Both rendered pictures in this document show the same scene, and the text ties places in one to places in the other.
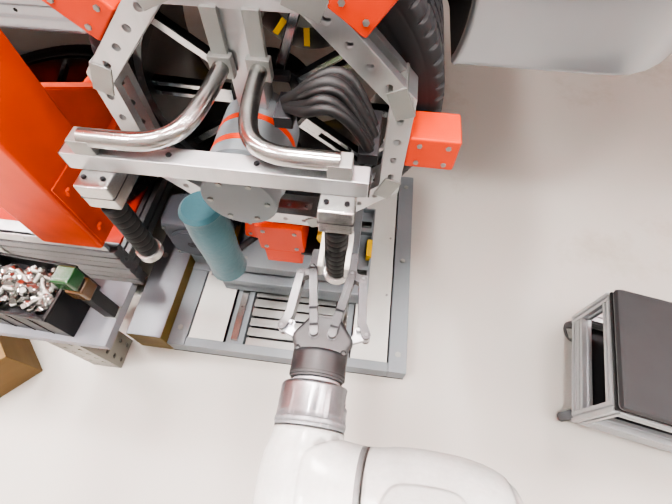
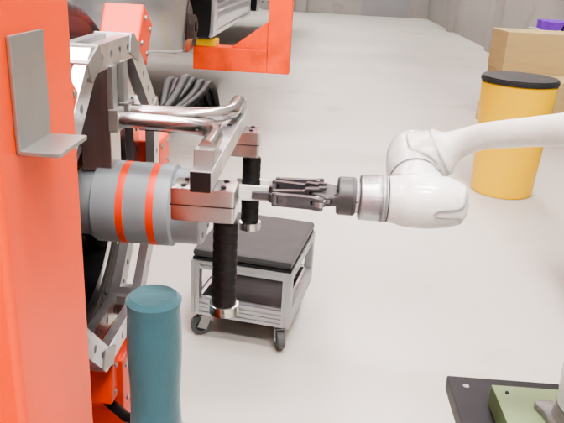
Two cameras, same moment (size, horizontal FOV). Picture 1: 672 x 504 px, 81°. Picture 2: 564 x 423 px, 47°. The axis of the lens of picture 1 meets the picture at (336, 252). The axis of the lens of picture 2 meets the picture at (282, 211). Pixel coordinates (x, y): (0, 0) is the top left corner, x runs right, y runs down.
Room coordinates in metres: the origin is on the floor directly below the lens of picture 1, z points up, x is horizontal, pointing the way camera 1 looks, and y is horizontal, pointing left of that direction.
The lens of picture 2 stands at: (0.35, 1.21, 1.24)
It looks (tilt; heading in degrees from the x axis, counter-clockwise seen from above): 21 degrees down; 265
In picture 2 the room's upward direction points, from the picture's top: 3 degrees clockwise
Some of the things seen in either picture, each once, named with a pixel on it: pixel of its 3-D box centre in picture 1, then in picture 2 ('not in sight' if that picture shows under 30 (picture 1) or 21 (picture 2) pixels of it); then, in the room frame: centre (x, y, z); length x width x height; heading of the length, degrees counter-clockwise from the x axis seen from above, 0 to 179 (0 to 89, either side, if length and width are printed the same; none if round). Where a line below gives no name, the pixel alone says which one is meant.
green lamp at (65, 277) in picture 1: (67, 278); not in sight; (0.36, 0.55, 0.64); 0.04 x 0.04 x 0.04; 83
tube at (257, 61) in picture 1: (293, 92); (186, 89); (0.44, 0.06, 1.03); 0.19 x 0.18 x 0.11; 173
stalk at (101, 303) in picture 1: (90, 295); not in sight; (0.36, 0.55, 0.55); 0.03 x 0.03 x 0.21; 83
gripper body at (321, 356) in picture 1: (321, 348); (332, 195); (0.16, 0.02, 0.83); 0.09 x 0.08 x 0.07; 173
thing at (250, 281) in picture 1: (303, 247); not in sight; (0.74, 0.12, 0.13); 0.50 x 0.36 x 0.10; 83
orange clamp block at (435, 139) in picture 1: (431, 141); (148, 151); (0.54, -0.18, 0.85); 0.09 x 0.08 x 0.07; 83
